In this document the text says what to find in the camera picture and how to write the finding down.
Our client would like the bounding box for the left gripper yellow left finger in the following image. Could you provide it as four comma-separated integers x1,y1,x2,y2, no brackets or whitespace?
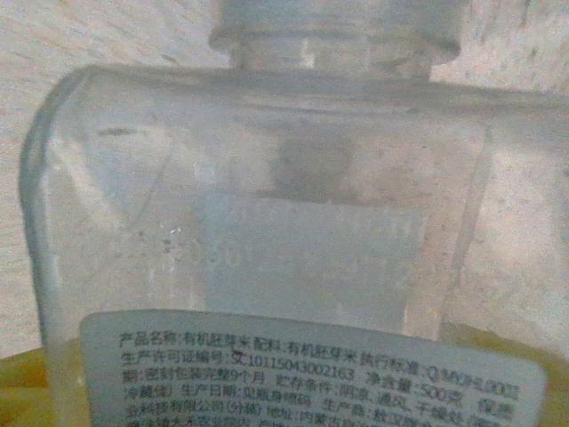
0,344,89,427

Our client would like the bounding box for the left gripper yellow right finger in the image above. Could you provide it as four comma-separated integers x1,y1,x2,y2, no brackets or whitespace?
437,322,569,427

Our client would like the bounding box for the clear square white label bottle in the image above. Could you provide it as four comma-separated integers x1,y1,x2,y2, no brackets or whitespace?
20,0,569,427

